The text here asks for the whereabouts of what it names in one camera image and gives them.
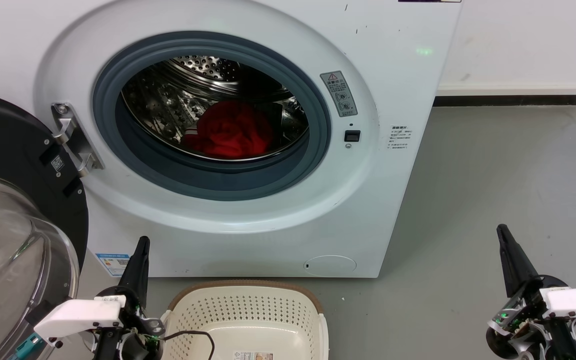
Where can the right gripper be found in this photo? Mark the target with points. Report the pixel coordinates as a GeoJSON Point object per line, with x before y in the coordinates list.
{"type": "Point", "coordinates": [528, 325]}

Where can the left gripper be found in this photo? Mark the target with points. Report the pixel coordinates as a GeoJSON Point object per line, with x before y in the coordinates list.
{"type": "Point", "coordinates": [138, 330]}

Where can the red cloth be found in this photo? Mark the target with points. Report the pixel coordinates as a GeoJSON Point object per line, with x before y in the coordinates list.
{"type": "Point", "coordinates": [233, 130]}

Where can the cream perforated laundry basket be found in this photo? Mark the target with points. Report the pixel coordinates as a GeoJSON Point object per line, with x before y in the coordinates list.
{"type": "Point", "coordinates": [248, 310]}

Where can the printed label sticker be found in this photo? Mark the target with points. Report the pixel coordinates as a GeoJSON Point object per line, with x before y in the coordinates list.
{"type": "Point", "coordinates": [253, 356]}

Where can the silver metal door hinge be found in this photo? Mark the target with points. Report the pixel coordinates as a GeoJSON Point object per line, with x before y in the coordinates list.
{"type": "Point", "coordinates": [70, 135]}

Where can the stainless steel washing machine drum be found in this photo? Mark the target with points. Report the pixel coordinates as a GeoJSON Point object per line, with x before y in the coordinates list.
{"type": "Point", "coordinates": [168, 105]}

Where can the black washer door with glass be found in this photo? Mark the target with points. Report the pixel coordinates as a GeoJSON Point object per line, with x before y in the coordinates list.
{"type": "Point", "coordinates": [8, 145]}

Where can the blue energy label sticker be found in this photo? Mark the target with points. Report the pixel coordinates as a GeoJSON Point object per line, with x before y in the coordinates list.
{"type": "Point", "coordinates": [113, 264]}

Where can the grey rubber door gasket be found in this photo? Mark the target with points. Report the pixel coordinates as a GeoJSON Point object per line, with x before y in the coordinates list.
{"type": "Point", "coordinates": [218, 182]}

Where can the QR code sticker on door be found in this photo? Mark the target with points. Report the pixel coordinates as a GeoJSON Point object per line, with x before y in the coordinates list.
{"type": "Point", "coordinates": [57, 163]}

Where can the white text sticker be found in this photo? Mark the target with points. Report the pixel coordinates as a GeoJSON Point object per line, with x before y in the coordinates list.
{"type": "Point", "coordinates": [399, 138]}

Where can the round drain filter cover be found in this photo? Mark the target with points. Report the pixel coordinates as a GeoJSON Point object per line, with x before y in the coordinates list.
{"type": "Point", "coordinates": [330, 265]}

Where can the black door latch socket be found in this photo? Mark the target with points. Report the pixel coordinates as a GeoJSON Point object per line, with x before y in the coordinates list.
{"type": "Point", "coordinates": [352, 136]}

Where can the white front-load washing machine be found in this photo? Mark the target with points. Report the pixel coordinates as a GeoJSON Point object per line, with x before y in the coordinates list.
{"type": "Point", "coordinates": [408, 75]}

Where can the grey warning sticker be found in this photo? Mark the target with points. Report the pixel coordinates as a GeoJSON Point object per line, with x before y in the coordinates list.
{"type": "Point", "coordinates": [338, 94]}

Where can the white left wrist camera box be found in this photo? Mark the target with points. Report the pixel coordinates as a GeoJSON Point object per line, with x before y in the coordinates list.
{"type": "Point", "coordinates": [78, 315]}

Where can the white wall skirting ledge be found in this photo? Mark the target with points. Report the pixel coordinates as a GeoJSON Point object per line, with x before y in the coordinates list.
{"type": "Point", "coordinates": [513, 89]}

